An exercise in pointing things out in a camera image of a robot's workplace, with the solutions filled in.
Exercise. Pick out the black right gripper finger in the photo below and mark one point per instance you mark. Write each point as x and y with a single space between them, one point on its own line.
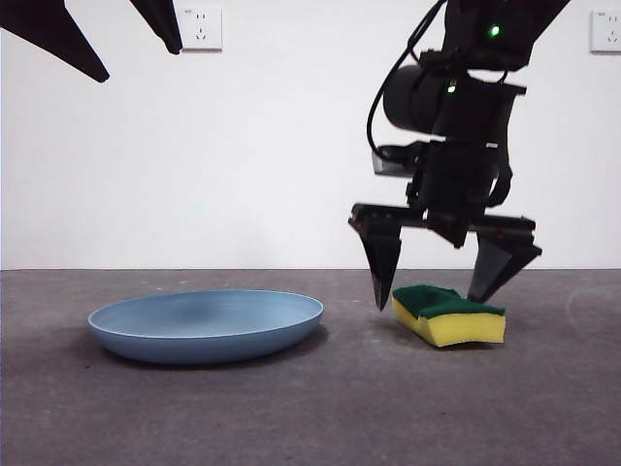
383 262
500 262

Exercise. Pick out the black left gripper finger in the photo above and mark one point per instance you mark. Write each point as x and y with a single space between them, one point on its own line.
162 24
53 29

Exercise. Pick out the yellow green scouring sponge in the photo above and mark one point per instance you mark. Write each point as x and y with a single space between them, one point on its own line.
461 330

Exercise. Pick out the light blue round plate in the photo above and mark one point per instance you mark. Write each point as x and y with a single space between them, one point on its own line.
204 330

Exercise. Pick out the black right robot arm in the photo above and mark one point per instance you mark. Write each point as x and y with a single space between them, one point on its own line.
485 48

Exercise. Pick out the white wall socket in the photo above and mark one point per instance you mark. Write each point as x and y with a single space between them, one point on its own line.
606 31
204 26

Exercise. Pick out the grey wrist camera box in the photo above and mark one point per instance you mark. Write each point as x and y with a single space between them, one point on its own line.
395 162

